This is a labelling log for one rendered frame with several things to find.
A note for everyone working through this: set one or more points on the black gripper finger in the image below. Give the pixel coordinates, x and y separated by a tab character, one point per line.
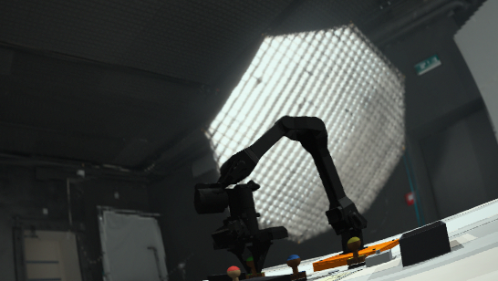
259	254
242	254

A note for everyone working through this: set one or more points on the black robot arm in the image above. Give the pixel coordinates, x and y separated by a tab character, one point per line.
312	134

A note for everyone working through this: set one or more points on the red and brown rubber stamp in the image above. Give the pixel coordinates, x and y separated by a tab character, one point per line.
233	272

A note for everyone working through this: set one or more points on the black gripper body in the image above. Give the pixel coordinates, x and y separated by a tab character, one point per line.
249	217

